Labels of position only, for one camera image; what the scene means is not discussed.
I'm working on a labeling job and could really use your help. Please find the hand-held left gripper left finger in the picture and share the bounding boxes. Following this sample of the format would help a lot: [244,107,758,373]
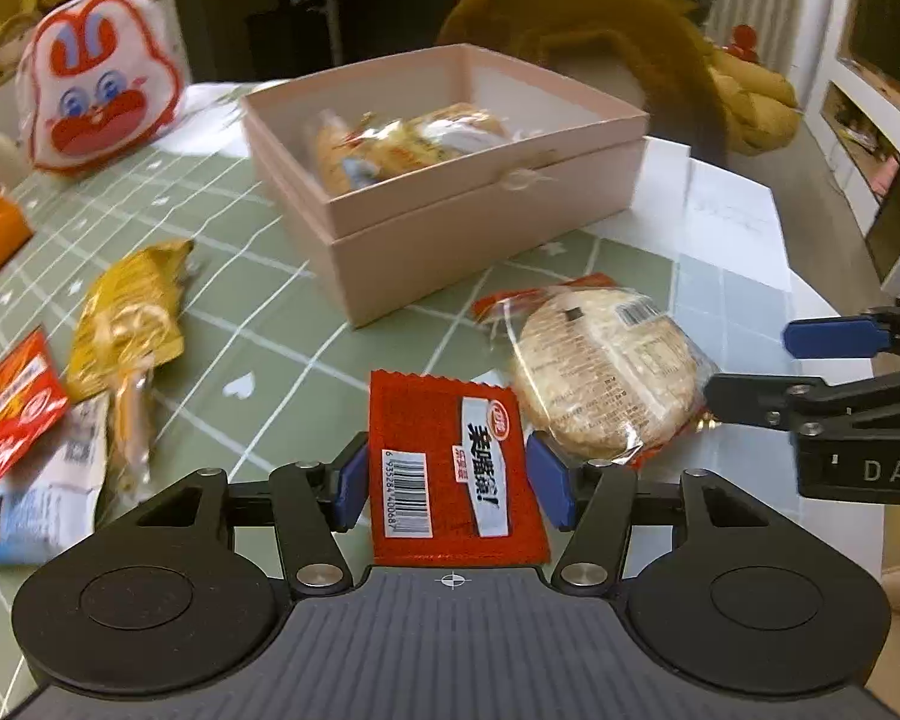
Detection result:
[131,431,370,595]

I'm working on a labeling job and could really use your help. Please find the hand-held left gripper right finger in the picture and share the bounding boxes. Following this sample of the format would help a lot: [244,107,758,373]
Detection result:
[525,435,777,595]

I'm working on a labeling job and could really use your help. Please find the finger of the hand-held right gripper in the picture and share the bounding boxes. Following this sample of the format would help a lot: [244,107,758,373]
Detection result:
[701,364,900,436]
[784,296,900,365]

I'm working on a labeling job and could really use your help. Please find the red snack packet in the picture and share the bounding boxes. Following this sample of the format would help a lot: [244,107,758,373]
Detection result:
[0,328,72,485]
[367,369,552,568]

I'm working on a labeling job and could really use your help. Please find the rice cracker packet red edges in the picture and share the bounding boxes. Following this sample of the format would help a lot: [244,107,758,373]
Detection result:
[471,274,721,470]

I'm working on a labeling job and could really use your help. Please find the clear packet with orange snack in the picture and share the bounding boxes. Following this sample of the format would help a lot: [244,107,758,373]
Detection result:
[103,366,171,505]

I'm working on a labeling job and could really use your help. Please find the pink cardboard box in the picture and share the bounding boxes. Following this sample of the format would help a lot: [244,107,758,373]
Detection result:
[240,43,650,329]

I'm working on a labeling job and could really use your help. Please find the yellow snack packet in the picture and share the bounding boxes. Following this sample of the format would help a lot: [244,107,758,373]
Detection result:
[66,240,197,402]

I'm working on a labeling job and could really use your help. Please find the white snack packet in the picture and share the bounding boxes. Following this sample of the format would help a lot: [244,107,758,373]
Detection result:
[0,394,115,568]

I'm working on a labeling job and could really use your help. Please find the bread packets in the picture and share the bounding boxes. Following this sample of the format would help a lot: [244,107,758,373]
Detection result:
[360,103,512,175]

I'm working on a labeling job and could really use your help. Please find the green grid tablecloth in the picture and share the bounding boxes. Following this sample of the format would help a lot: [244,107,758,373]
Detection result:
[0,79,796,691]

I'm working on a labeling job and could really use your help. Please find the white paper sheet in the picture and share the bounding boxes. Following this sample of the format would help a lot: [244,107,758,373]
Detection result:
[679,156,790,290]

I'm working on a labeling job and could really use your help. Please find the white shelf unit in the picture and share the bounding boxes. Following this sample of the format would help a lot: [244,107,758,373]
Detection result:
[821,0,900,241]

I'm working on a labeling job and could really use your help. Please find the yellow armchair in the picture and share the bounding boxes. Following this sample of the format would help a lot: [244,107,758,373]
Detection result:
[709,34,802,157]

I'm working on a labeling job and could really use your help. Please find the brown fleece cloth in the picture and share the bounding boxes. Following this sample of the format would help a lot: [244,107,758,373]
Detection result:
[436,0,732,166]

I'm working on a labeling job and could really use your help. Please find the red white rabbit bag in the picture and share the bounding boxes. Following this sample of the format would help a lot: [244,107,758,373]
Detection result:
[16,0,186,177]

